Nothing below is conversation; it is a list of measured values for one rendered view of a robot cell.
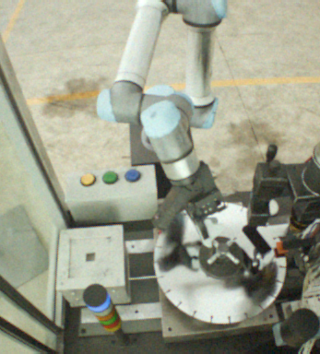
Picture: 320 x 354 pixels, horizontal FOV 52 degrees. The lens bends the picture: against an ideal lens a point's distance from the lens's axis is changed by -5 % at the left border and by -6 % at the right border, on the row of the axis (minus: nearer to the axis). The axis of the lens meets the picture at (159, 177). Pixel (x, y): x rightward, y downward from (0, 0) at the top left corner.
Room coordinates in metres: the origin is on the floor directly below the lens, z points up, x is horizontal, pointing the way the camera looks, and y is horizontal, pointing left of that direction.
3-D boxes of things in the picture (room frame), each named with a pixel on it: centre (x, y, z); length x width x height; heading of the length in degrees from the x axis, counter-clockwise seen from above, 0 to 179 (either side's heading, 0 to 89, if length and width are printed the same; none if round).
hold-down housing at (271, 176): (0.38, -0.21, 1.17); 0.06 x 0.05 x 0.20; 83
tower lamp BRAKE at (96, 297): (0.20, 0.13, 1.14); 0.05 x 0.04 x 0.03; 2
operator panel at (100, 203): (0.65, 0.15, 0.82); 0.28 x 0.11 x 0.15; 92
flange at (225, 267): (0.35, -0.14, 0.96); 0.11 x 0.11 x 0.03
